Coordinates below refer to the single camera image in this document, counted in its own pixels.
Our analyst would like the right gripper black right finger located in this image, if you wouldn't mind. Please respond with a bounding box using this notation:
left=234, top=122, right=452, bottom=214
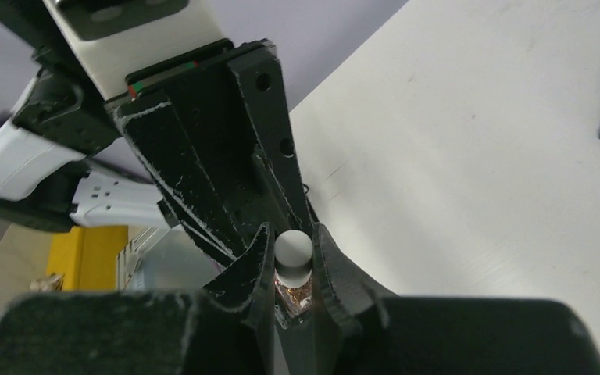
left=312, top=223, right=600, bottom=374

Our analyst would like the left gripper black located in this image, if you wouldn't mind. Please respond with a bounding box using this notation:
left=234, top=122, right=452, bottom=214
left=108, top=39, right=313, bottom=266

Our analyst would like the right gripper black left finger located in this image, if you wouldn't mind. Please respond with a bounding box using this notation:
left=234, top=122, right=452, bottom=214
left=0, top=223, right=274, bottom=374

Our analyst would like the glitter nail polish bottle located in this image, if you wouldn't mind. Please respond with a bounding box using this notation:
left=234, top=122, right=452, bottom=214
left=274, top=277, right=313, bottom=330

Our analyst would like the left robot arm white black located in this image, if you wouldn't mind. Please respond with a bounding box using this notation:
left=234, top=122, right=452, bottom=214
left=0, top=1, right=313, bottom=266

